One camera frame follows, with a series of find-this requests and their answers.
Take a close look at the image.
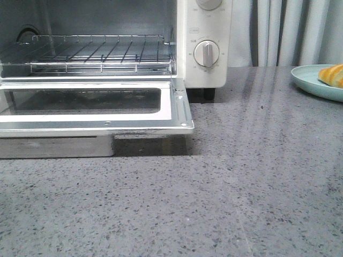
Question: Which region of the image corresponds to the oven glass door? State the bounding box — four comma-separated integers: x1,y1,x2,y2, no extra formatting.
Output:
1,77,194,159

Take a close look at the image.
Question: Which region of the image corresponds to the golden bread roll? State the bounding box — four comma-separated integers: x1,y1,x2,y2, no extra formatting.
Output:
318,64,343,88

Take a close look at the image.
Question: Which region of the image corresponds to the white Toshiba toaster oven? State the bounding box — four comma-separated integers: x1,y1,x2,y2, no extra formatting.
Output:
0,0,233,101

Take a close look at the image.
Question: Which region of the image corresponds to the lower timer knob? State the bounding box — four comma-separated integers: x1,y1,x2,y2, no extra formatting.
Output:
193,40,220,68

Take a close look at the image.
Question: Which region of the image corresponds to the upper temperature knob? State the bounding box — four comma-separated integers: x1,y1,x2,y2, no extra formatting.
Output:
196,0,222,11

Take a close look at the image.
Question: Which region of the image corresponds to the grey curtain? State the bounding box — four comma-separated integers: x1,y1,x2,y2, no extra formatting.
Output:
228,1,342,67

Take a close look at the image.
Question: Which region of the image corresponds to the light green plate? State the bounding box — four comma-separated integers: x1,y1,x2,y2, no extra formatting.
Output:
291,64,342,102

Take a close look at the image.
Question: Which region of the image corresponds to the wire oven rack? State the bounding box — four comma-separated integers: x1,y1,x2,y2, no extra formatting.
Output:
1,35,176,78

